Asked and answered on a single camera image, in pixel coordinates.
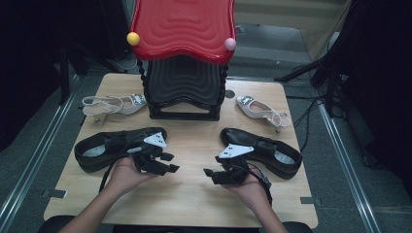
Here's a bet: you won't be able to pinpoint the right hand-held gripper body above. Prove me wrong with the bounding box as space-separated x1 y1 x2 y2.
215 144 256 186

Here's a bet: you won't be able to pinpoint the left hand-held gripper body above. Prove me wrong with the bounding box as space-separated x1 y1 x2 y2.
131 131 170 177

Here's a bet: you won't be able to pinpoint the black leather shoe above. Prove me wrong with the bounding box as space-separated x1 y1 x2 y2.
74 126 169 174
220 127 303 181

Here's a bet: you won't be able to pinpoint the white strappy sandal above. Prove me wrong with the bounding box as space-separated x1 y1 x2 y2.
81 93 148 123
235 95 292 133

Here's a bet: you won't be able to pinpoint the red and black shoe rack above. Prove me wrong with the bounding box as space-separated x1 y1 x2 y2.
129 0 238 122

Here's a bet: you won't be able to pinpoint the person's right hand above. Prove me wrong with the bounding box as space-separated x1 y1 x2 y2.
223 171 272 212

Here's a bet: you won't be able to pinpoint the person's left hand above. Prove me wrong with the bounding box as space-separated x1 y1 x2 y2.
106 156 159 196

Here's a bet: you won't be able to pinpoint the grey tape strip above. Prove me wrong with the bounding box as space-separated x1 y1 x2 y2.
299 196 324 207
41 188 69 199

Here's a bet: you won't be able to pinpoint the black stand legs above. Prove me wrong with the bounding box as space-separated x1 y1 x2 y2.
273 48 348 118

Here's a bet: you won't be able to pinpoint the yellow ball knob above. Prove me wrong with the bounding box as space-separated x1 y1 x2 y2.
125 31 142 47

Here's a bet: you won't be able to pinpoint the pink ball knob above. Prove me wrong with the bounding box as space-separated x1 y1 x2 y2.
223 37 238 52

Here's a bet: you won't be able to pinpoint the dark curtain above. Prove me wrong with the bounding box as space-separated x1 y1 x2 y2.
336 0 412 196
0 0 131 151

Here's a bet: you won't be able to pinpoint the right hand-held gripper cable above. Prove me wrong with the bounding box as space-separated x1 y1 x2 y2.
246 163 274 207

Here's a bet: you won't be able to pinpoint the hand-held gripper cable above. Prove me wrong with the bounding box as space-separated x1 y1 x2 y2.
98 133 144 192
246 163 274 207

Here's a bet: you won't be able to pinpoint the left hand-held gripper cable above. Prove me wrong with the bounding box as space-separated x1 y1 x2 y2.
98 133 144 192

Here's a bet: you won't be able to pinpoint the black floor cables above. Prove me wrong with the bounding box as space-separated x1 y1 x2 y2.
285 95 328 153

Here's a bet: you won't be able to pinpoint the metal floor rail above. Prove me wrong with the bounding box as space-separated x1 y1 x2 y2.
0 73 83 229
316 102 383 233

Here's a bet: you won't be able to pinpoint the black upright stand post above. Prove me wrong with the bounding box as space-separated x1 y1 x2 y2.
57 45 71 106

